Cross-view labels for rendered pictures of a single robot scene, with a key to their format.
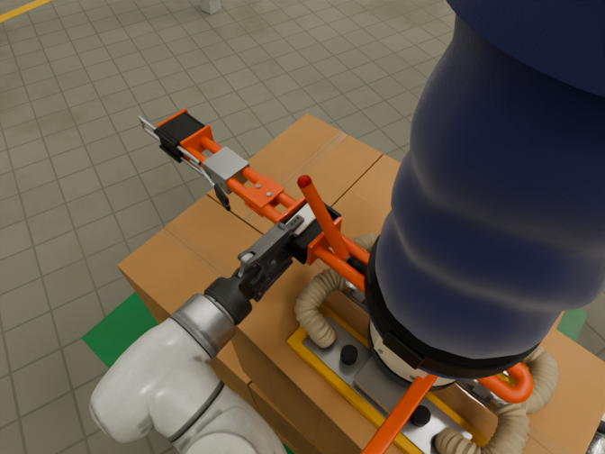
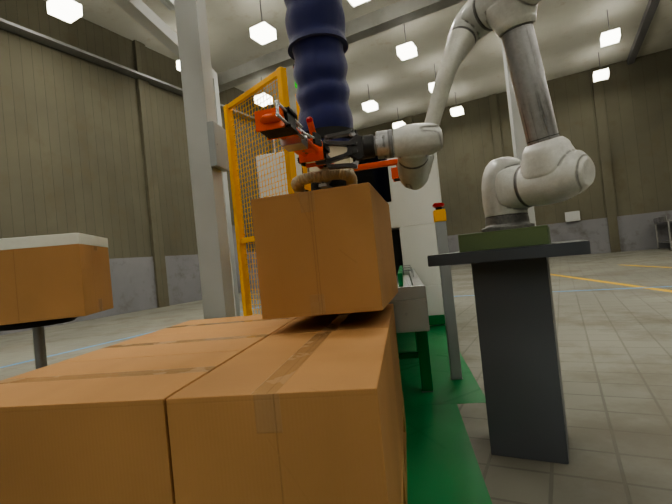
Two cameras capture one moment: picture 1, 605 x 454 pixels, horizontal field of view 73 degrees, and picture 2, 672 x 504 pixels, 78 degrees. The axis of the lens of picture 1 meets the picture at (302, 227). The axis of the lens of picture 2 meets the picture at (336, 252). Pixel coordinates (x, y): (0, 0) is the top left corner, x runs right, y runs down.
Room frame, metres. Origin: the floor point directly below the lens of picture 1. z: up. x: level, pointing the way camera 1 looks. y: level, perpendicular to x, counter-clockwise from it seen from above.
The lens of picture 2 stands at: (1.08, 1.21, 0.77)
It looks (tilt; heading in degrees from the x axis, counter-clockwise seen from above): 1 degrees up; 240
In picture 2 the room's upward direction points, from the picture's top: 6 degrees counter-clockwise
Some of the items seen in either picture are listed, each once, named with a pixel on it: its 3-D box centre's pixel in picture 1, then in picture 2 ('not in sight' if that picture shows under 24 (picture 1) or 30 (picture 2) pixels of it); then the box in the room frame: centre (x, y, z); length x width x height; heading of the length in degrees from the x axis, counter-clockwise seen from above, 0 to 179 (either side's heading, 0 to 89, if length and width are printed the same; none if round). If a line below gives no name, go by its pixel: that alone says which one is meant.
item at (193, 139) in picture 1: (185, 134); (275, 124); (0.66, 0.24, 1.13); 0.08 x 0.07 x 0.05; 47
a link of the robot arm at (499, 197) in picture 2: not in sight; (505, 186); (-0.30, 0.18, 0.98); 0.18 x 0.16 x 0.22; 91
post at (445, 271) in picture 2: not in sight; (447, 293); (-0.72, -0.61, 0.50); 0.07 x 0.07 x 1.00; 51
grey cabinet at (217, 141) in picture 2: not in sight; (218, 147); (0.26, -1.64, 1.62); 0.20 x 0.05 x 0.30; 51
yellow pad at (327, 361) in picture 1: (382, 385); not in sight; (0.18, -0.13, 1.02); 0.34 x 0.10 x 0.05; 47
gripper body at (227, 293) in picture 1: (239, 289); (361, 147); (0.30, 0.10, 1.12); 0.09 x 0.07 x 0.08; 141
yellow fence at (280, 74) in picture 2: not in sight; (265, 228); (-0.05, -1.72, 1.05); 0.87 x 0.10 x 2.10; 103
